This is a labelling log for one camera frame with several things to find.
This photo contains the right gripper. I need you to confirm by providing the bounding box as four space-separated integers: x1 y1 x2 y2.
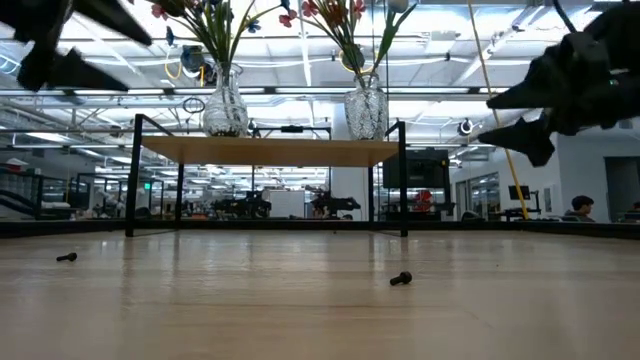
477 29 640 168

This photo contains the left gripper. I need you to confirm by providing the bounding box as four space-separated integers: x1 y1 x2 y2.
0 0 153 93

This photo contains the blue artificial flower spray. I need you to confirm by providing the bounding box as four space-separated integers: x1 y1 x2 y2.
164 0 294 69

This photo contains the black artificial tulip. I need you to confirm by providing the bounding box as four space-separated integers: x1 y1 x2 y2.
163 0 189 18

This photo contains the cut-pattern glass vase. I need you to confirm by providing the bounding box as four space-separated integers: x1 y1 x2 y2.
343 72 390 141

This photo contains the red artificial flower spray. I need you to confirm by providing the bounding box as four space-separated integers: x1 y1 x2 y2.
277 0 369 89

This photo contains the wooden shelf with black legs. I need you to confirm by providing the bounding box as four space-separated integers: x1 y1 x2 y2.
124 113 409 238

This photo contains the black monitor screen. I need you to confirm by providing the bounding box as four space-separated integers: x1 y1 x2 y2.
382 148 451 190

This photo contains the yellow hanging cable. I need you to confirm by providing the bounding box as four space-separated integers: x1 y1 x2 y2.
467 0 529 220

